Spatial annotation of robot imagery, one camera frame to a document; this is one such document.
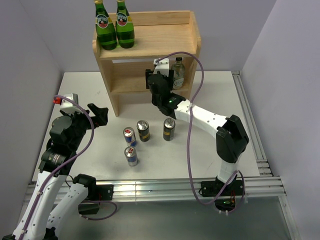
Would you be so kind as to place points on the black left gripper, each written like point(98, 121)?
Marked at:
point(100, 118)

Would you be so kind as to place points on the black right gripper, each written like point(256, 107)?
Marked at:
point(170, 79)

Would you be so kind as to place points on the clear Chang soda bottle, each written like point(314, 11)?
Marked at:
point(178, 73)

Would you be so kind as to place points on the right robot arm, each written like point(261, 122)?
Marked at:
point(229, 132)

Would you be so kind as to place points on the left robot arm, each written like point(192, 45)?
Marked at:
point(43, 219)

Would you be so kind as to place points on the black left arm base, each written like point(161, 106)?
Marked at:
point(100, 192)

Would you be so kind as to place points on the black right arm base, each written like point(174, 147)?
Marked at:
point(210, 188)

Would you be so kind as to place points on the wooden shelf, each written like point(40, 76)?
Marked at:
point(157, 34)

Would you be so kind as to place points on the blue silver energy can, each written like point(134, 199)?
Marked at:
point(131, 156)
point(130, 137)

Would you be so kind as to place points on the black yellow can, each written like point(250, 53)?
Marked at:
point(143, 129)
point(169, 126)

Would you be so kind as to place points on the right green Perrier bottle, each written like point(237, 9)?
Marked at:
point(124, 26)

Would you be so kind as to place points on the green perrier bottle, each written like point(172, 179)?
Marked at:
point(124, 26)
point(105, 29)

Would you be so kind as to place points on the left green Perrier bottle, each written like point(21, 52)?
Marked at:
point(105, 29)

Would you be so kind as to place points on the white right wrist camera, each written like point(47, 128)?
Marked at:
point(161, 66)

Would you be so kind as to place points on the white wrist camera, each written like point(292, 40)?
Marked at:
point(161, 66)
point(66, 106)

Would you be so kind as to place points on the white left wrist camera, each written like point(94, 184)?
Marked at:
point(66, 106)

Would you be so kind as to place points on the aluminium rail frame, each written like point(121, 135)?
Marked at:
point(146, 186)

